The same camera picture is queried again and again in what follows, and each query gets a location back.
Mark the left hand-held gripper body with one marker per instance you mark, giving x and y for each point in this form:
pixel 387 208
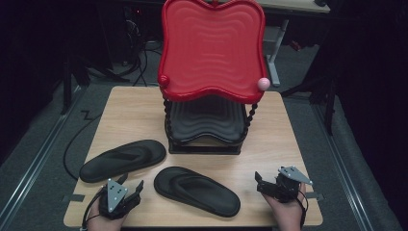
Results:
pixel 114 194

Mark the dark computer tower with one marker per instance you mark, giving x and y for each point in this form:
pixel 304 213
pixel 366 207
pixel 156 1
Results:
pixel 133 29

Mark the person's left hand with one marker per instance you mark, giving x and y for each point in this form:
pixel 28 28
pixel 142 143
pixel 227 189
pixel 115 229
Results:
pixel 102 223

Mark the grey tape strip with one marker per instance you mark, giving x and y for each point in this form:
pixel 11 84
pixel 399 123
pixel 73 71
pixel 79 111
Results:
pixel 74 198
pixel 315 195

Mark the black flip-flop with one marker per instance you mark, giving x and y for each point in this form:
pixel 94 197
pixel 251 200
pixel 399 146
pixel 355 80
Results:
pixel 195 191
pixel 123 160

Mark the metal floor rail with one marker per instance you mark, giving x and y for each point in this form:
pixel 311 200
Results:
pixel 343 166
pixel 35 160

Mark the small black object on desk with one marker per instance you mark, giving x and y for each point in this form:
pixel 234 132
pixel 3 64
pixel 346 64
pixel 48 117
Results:
pixel 320 2

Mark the white desk with metal leg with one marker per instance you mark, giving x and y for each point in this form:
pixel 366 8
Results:
pixel 288 5

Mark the red and black shoe rack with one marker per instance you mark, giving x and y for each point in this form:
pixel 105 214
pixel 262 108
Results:
pixel 211 51

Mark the black metal stand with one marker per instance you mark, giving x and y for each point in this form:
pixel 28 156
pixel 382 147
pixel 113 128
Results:
pixel 66 86
pixel 329 106

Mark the person's right hand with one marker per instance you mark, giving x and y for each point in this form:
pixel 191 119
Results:
pixel 287 213

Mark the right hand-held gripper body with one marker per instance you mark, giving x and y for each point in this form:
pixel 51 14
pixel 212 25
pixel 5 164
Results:
pixel 288 184

